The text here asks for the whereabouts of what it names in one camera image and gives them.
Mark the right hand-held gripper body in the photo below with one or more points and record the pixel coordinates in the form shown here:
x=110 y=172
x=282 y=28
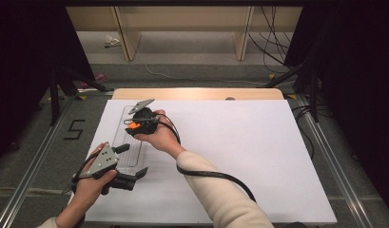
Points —
x=148 y=126

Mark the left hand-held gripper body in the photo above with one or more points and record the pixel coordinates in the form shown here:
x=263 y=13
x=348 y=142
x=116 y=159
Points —
x=103 y=160

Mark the clear ribbed plastic tray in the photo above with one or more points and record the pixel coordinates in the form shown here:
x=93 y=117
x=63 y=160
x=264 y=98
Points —
x=132 y=155

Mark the person's right hand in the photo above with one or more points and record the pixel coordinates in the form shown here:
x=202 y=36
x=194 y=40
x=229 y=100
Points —
x=163 y=137

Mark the person's left hand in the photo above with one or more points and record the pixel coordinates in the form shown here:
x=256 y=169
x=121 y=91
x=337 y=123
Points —
x=86 y=193

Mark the pink object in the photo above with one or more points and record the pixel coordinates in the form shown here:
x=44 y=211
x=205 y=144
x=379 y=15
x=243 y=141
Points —
x=98 y=78

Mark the black metal stand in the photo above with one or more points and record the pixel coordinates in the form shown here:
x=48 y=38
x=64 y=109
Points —
x=313 y=95
x=55 y=98

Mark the crumpled white paper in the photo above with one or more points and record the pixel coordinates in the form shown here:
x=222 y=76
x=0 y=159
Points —
x=112 y=41

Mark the light wooden shelf unit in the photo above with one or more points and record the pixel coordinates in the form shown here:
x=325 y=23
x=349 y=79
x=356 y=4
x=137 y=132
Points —
x=182 y=17

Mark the black curtain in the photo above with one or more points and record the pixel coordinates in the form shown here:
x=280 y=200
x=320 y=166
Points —
x=357 y=79
x=27 y=63

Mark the aluminium floor rail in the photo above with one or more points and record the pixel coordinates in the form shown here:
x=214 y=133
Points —
x=334 y=164
x=30 y=177

